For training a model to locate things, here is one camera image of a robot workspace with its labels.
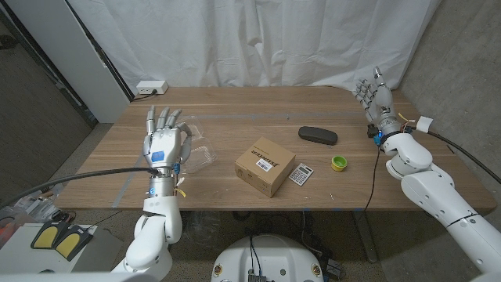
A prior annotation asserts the black glasses case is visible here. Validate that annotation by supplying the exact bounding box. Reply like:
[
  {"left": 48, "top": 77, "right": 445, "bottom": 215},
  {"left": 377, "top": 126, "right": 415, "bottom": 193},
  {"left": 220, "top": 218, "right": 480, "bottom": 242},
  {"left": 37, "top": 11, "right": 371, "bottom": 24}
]
[{"left": 297, "top": 125, "right": 339, "bottom": 146}]

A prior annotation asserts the white low cabinet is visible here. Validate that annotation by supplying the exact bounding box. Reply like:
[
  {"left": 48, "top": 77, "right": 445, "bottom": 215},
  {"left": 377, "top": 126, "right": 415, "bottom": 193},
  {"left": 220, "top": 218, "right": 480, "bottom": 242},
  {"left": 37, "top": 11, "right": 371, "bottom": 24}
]
[{"left": 0, "top": 222, "right": 124, "bottom": 275}]

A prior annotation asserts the cardboard packing box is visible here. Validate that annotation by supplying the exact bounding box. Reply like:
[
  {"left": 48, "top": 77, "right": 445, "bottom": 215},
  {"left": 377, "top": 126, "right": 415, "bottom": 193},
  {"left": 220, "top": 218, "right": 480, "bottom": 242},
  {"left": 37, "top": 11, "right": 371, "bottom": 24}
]
[{"left": 234, "top": 136, "right": 297, "bottom": 198}]

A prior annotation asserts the black power adapter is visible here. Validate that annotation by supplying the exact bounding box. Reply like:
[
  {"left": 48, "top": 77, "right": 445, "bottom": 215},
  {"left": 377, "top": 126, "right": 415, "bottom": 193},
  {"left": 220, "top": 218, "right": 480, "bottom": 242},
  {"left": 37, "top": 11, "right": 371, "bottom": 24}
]
[{"left": 324, "top": 258, "right": 344, "bottom": 276}]

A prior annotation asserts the yellow black foot pedal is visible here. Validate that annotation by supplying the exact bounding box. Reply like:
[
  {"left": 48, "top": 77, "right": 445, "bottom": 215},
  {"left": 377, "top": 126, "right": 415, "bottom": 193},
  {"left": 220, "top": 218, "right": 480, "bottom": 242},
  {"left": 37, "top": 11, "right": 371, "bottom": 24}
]
[
  {"left": 52, "top": 223, "right": 94, "bottom": 262},
  {"left": 30, "top": 221, "right": 67, "bottom": 251}
]

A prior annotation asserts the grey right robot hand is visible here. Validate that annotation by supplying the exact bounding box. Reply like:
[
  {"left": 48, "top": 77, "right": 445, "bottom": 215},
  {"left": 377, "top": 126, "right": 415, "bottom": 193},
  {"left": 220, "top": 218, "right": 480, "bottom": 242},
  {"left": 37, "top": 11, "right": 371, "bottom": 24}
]
[{"left": 353, "top": 65, "right": 404, "bottom": 146}]

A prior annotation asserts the clear plastic clamshell container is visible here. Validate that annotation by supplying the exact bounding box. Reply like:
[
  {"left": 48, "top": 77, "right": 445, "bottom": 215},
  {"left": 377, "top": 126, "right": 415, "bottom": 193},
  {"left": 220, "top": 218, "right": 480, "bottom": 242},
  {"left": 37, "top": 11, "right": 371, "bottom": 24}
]
[{"left": 178, "top": 115, "right": 218, "bottom": 175}]

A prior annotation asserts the white robot head rim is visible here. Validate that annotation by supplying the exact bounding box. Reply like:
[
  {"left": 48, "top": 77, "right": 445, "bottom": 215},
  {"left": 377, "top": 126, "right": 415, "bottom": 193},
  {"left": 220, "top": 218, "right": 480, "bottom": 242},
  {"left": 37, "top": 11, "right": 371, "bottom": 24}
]
[{"left": 0, "top": 271, "right": 158, "bottom": 282}]

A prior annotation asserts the black power strip cord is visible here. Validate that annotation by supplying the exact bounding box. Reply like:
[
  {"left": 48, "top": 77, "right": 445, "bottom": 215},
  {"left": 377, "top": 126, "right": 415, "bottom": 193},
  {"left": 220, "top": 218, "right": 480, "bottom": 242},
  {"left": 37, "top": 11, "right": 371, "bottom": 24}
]
[{"left": 132, "top": 90, "right": 158, "bottom": 102}]

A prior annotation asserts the white leaning panel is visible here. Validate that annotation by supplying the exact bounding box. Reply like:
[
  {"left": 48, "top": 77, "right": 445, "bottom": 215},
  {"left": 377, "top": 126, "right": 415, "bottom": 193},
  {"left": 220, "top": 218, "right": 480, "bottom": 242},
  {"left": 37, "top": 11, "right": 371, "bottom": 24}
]
[{"left": 3, "top": 0, "right": 136, "bottom": 125}]

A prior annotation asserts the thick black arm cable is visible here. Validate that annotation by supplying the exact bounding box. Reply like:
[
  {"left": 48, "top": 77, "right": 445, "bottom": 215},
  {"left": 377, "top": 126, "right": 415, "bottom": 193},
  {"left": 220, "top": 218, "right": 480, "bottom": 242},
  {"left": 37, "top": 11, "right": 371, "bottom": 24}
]
[
  {"left": 415, "top": 115, "right": 501, "bottom": 186},
  {"left": 0, "top": 166, "right": 161, "bottom": 211}
]

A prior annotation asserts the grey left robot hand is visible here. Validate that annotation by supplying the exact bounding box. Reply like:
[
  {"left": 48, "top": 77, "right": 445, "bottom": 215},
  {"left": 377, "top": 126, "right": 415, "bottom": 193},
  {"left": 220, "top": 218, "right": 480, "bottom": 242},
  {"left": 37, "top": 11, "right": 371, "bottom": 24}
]
[{"left": 141, "top": 105, "right": 194, "bottom": 199}]

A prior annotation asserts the white robot torso base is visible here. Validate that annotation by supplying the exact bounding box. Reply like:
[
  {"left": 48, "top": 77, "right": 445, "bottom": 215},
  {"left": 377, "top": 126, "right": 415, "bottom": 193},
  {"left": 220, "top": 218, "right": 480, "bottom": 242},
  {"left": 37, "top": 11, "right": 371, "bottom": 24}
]
[{"left": 211, "top": 233, "right": 325, "bottom": 282}]

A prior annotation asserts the white power strip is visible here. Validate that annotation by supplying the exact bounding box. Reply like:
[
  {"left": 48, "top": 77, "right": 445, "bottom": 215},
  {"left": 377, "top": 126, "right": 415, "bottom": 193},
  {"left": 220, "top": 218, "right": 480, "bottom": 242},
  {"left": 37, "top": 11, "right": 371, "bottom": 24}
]
[{"left": 135, "top": 80, "right": 169, "bottom": 96}]

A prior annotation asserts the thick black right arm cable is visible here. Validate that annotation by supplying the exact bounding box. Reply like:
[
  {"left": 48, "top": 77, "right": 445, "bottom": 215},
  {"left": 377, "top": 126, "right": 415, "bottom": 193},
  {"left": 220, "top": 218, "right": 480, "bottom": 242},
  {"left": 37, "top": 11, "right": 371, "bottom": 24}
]
[{"left": 415, "top": 115, "right": 501, "bottom": 186}]

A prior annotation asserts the plastic bag of tools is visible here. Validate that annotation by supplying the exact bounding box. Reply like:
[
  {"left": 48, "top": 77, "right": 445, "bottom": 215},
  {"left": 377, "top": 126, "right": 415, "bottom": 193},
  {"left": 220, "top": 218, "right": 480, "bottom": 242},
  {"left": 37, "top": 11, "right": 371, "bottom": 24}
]
[{"left": 15, "top": 179, "right": 64, "bottom": 220}]

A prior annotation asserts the white pocket calculator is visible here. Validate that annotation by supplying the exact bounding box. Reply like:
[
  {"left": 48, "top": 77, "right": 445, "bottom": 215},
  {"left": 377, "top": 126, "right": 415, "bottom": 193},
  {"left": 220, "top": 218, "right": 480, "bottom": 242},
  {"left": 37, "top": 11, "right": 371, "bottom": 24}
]
[{"left": 288, "top": 162, "right": 315, "bottom": 186}]

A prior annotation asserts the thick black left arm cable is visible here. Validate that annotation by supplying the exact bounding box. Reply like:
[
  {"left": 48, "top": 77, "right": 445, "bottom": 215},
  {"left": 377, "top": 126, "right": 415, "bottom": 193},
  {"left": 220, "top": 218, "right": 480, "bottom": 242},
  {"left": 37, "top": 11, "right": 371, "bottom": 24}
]
[{"left": 0, "top": 166, "right": 161, "bottom": 211}]

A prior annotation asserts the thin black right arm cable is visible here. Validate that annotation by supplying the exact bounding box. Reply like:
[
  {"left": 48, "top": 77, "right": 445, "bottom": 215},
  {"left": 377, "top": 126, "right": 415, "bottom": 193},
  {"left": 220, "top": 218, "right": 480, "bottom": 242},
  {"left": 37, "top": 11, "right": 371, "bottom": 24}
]
[{"left": 362, "top": 143, "right": 381, "bottom": 212}]

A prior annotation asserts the green yellow plastic cup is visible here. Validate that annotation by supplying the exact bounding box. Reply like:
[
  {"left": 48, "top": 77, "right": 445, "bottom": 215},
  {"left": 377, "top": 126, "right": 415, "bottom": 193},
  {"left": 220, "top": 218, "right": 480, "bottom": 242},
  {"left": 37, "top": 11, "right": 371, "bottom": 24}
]
[{"left": 330, "top": 155, "right": 348, "bottom": 172}]

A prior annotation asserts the white fabric curtain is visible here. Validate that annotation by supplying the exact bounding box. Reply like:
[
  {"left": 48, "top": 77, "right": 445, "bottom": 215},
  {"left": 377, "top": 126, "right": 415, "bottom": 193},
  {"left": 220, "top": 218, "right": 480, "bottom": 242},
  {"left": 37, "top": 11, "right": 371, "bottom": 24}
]
[{"left": 66, "top": 0, "right": 443, "bottom": 94}]

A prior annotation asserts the thin black pedal cable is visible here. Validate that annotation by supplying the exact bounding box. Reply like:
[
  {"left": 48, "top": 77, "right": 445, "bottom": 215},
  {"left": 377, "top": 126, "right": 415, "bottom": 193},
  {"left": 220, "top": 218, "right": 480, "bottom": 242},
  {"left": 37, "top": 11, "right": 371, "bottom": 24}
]
[{"left": 86, "top": 210, "right": 123, "bottom": 230}]

